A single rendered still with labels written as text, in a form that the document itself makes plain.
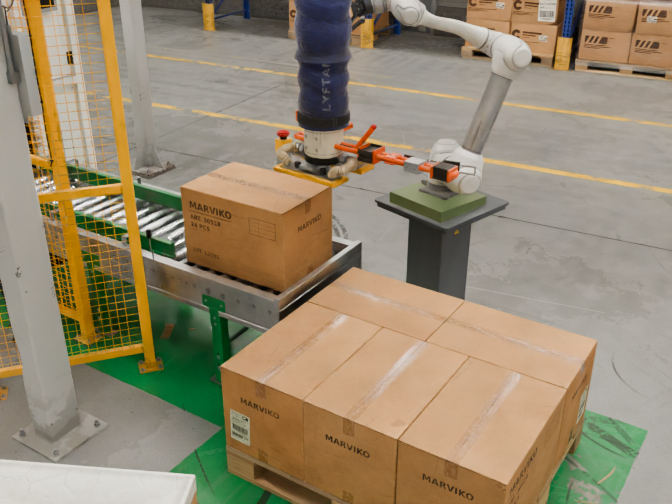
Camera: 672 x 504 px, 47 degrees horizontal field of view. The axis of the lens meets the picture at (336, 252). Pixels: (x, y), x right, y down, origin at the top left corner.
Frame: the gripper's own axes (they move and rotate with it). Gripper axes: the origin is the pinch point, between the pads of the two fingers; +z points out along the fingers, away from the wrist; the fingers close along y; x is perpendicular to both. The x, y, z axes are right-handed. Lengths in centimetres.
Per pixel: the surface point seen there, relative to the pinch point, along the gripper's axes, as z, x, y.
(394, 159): -8, 19, -78
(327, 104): 12, 19, -48
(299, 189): 33, -30, -65
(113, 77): 96, 14, -9
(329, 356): 38, 6, -146
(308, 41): 13.4, 35.4, -26.7
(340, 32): 0.3, 36.0, -26.9
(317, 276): 35, -37, -106
